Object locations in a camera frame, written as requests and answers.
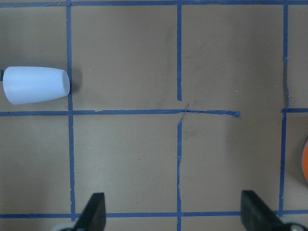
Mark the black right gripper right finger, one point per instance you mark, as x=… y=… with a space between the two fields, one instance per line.
x=257 y=216

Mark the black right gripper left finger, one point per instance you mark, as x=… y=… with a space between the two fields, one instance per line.
x=93 y=217

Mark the light blue plastic cup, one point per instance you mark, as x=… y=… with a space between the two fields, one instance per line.
x=28 y=84

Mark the orange canister with grey lid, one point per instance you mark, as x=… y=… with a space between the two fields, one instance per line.
x=304 y=161

